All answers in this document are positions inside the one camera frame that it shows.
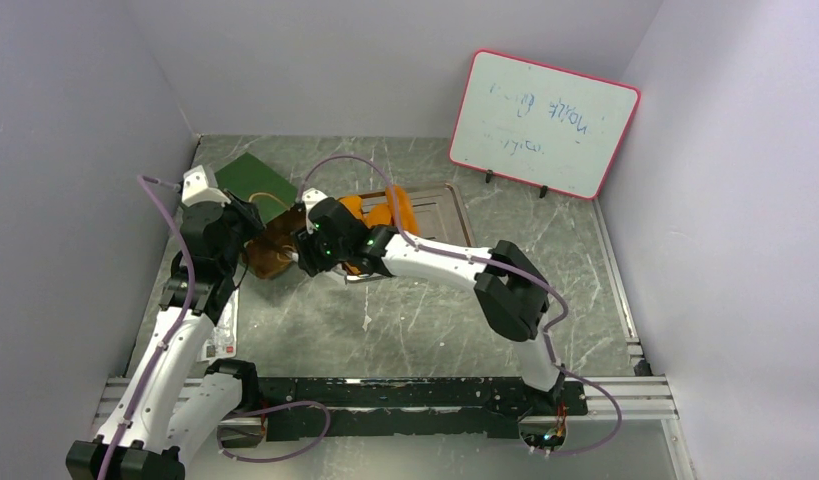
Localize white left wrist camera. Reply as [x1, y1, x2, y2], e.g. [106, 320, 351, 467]
[181, 165, 231, 207]

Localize white plastic packet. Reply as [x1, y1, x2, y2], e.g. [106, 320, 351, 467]
[197, 290, 240, 362]

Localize red framed whiteboard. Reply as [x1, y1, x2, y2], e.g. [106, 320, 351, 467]
[449, 49, 641, 200]

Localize orange fake bread loaf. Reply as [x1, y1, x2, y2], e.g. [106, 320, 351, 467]
[336, 196, 373, 275]

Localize silver metal tongs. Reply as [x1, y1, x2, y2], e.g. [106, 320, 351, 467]
[276, 245, 367, 285]

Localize silver metal tray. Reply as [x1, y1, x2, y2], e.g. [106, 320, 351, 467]
[326, 182, 478, 285]

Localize long orange fake baguette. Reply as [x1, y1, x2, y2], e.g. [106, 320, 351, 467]
[385, 185, 420, 235]

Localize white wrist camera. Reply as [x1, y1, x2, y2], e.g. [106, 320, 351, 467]
[181, 165, 231, 207]
[301, 188, 328, 233]

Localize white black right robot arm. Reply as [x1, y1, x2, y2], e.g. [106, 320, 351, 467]
[293, 189, 564, 414]

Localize orange fake croissant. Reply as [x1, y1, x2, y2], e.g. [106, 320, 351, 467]
[365, 203, 394, 228]

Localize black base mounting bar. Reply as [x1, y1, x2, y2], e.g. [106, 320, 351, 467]
[220, 377, 588, 448]

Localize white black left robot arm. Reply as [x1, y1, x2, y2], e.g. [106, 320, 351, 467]
[66, 191, 264, 479]

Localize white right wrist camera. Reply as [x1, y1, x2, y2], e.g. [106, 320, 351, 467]
[301, 188, 328, 233]

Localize green brown paper bag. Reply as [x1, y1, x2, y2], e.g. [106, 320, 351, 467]
[215, 153, 306, 280]

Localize aluminium frame rail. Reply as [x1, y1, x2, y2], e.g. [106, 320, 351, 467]
[94, 376, 680, 425]

